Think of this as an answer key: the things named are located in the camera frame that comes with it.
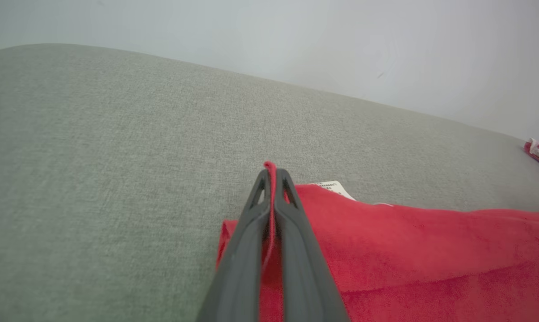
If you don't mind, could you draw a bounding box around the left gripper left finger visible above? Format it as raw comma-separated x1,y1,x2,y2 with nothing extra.
197,169,274,322

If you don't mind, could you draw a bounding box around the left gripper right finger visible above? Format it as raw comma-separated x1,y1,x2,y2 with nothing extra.
274,168,351,322

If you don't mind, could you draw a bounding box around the red shirt with white stripes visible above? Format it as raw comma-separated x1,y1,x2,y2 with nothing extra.
215,161,539,322

